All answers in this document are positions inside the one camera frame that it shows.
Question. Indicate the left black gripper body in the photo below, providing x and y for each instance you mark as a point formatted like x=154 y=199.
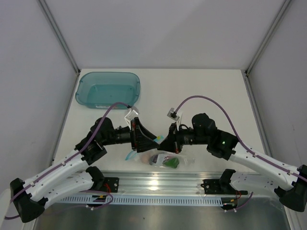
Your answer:
x=126 y=135

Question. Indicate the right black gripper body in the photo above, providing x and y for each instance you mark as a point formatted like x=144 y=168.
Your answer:
x=186 y=137

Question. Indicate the green bell pepper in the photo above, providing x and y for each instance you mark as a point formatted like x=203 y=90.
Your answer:
x=171 y=163

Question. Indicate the clear zip top bag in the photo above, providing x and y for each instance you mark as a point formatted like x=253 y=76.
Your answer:
x=184 y=160

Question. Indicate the purple eggplant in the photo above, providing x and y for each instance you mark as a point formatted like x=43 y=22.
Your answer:
x=155 y=159

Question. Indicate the pink egg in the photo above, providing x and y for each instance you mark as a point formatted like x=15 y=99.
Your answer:
x=145 y=159

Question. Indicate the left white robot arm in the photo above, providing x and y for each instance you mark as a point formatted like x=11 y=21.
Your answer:
x=75 y=172

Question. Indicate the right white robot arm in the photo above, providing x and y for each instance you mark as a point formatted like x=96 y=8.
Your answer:
x=291 y=181

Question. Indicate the teal plastic bin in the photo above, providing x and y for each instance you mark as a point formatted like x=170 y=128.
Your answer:
x=101 y=89

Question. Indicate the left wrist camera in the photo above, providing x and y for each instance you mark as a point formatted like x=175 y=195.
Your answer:
x=132 y=113

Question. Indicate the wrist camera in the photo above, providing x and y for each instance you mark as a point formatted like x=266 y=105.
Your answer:
x=132 y=113
x=176 y=116

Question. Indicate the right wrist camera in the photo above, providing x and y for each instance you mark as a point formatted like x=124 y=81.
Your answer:
x=176 y=116

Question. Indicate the aluminium mounting rail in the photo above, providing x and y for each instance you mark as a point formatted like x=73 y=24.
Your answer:
x=185 y=183

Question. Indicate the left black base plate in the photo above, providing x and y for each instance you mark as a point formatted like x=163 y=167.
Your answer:
x=110 y=185

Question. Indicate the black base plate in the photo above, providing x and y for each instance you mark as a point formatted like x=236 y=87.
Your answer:
x=216 y=187
x=110 y=185

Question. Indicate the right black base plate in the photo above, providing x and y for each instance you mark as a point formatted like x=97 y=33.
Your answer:
x=216 y=187

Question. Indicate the slotted white cable duct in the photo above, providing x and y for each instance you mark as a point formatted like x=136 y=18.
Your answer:
x=116 y=199

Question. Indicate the left aluminium frame post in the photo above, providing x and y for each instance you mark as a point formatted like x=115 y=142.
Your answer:
x=58 y=34

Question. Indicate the aluminium frame post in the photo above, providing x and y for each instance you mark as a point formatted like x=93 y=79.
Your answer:
x=281 y=13
x=58 y=34

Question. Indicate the right aluminium frame post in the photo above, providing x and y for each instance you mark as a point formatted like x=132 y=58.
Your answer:
x=281 y=13

